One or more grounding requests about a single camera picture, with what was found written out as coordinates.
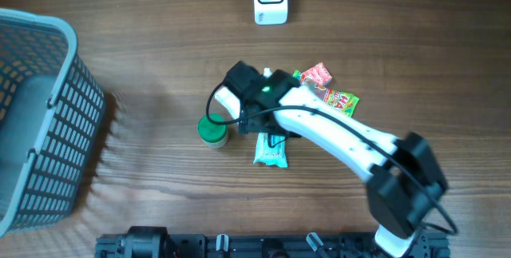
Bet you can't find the green lid plastic jar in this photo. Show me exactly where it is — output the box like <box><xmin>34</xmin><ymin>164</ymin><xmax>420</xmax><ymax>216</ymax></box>
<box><xmin>197</xmin><ymin>116</ymin><xmax>228</xmax><ymax>149</ymax></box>

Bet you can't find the teal snack packet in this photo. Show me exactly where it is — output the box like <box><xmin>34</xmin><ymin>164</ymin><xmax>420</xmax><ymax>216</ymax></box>
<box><xmin>253</xmin><ymin>133</ymin><xmax>288</xmax><ymax>168</ymax></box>

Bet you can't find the red small snack pack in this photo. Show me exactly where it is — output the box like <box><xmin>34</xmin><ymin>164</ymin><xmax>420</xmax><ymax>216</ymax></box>
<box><xmin>300</xmin><ymin>62</ymin><xmax>332</xmax><ymax>86</ymax></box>

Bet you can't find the haribo gummy bag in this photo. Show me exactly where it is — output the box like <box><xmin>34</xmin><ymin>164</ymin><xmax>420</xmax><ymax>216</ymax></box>
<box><xmin>293</xmin><ymin>70</ymin><xmax>359</xmax><ymax>117</ymax></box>

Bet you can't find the white tissue pack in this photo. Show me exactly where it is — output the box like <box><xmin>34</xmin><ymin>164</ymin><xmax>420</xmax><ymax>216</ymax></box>
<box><xmin>263</xmin><ymin>68</ymin><xmax>272</xmax><ymax>77</ymax></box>

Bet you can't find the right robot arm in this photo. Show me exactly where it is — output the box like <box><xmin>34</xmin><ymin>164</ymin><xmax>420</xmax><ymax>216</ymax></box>
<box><xmin>212</xmin><ymin>61</ymin><xmax>448</xmax><ymax>257</ymax></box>

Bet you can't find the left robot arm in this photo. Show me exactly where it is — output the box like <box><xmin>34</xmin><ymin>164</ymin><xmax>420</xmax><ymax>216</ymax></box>
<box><xmin>118</xmin><ymin>226</ymin><xmax>173</xmax><ymax>258</ymax></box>

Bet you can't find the grey plastic mesh basket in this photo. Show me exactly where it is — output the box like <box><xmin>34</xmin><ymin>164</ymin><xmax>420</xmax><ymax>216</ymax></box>
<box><xmin>1</xmin><ymin>9</ymin><xmax>106</xmax><ymax>235</ymax></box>

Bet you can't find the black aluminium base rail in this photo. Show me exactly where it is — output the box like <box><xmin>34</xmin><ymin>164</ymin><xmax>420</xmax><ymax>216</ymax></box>
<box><xmin>94</xmin><ymin>232</ymin><xmax>451</xmax><ymax>258</ymax></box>

